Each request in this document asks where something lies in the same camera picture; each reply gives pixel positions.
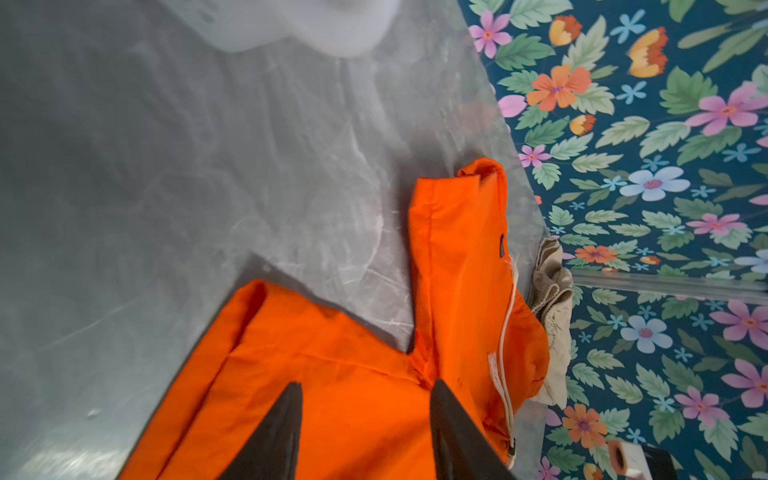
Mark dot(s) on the beige drawstring shorts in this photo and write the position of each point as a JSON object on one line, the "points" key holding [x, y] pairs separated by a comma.
{"points": [[552, 304]]}

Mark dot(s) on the orange shorts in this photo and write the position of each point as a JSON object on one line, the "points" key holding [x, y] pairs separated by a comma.
{"points": [[365, 404]]}

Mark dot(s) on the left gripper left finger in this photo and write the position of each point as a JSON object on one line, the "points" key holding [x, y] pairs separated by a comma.
{"points": [[271, 452]]}

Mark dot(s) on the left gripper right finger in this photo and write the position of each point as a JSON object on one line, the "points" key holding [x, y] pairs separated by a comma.
{"points": [[459, 448]]}

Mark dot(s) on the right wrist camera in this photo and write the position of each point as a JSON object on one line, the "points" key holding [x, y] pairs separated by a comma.
{"points": [[641, 461]]}

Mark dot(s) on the white perforated plastic basket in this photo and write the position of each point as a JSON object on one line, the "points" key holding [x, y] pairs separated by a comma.
{"points": [[341, 29]]}

